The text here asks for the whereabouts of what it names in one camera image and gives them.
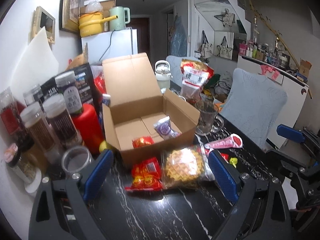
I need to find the purple wrapped snack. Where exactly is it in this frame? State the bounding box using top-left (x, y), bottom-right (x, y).
top-left (153, 116), bottom-right (180, 140)

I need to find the yellow pot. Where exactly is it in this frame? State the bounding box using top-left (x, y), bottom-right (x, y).
top-left (79, 12), bottom-right (118, 37)

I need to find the red gold snack packet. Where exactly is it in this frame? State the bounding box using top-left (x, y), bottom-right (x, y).
top-left (124, 157), bottom-right (163, 192)

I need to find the black coffee bag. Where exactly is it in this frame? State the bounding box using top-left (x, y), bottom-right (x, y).
top-left (40, 63), bottom-right (100, 113)

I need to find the brown tea jar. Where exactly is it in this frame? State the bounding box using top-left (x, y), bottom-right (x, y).
top-left (20, 102), bottom-right (56, 152)

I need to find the open cardboard box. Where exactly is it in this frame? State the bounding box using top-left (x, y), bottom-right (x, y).
top-left (103, 53), bottom-right (200, 168)

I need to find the white refrigerator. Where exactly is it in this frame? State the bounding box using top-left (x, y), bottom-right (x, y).
top-left (81, 28), bottom-right (138, 65)

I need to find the large red white snack bag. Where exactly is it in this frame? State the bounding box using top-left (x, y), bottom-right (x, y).
top-left (180, 59), bottom-right (214, 103)

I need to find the small red snack packet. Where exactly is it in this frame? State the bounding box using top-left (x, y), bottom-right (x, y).
top-left (132, 136), bottom-right (154, 148)

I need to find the red cylinder can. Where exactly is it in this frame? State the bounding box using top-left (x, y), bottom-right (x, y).
top-left (72, 103), bottom-right (105, 155)

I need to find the light blue chair cushion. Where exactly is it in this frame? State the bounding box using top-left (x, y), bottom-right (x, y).
top-left (220, 68), bottom-right (287, 150)

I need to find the clear jar orange content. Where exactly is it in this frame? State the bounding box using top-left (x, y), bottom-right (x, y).
top-left (61, 146), bottom-right (93, 178)

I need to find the canvas tote bag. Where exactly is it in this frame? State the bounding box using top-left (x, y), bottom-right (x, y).
top-left (217, 36), bottom-right (233, 60)

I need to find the dark tea jar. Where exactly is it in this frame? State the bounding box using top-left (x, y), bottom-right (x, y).
top-left (43, 94), bottom-right (83, 150)

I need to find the waffle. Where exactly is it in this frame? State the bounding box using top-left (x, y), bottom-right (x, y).
top-left (161, 144), bottom-right (215, 189)

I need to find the pink snack pouch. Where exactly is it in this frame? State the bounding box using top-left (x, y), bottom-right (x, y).
top-left (204, 134), bottom-right (243, 150)

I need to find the white kettle thermos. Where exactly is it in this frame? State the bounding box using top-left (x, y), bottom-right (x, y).
top-left (155, 60), bottom-right (172, 89)

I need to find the framed picture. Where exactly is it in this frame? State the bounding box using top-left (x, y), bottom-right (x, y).
top-left (59, 0), bottom-right (81, 34)

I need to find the wall intercom panel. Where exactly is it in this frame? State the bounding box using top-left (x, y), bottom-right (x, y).
top-left (30, 6), bottom-right (55, 44)

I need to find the glass mug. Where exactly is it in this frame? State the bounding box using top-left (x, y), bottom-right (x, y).
top-left (195, 100), bottom-right (224, 136)

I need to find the yellow green fruit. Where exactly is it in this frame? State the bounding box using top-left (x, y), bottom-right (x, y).
top-left (99, 140), bottom-right (116, 153)

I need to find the red label jar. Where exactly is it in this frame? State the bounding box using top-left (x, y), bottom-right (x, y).
top-left (1, 87), bottom-right (34, 152)

